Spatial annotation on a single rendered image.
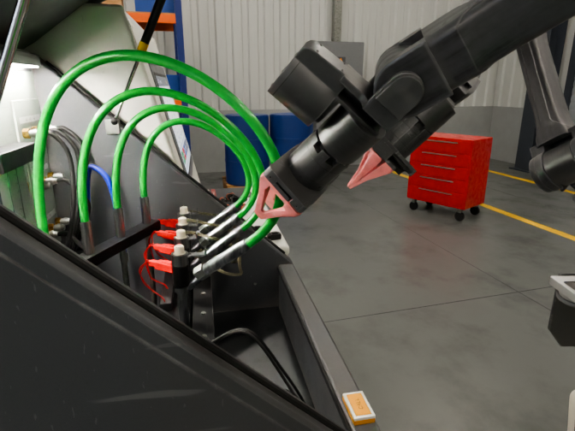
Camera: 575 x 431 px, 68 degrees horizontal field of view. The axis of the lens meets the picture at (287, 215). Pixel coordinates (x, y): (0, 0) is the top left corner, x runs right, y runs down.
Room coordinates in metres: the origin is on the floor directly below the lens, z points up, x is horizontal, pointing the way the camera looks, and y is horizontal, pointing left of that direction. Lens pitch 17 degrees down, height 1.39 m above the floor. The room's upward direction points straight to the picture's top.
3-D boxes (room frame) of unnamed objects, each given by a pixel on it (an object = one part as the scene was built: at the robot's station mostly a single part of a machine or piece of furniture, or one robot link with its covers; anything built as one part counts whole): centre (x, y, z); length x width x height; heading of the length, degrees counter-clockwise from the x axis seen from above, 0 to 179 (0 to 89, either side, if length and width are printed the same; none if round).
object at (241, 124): (5.74, 0.25, 0.51); 1.20 x 0.85 x 1.02; 104
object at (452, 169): (4.68, -1.77, 0.43); 0.70 x 0.46 x 0.86; 41
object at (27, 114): (0.85, 0.48, 1.20); 0.13 x 0.03 x 0.31; 11
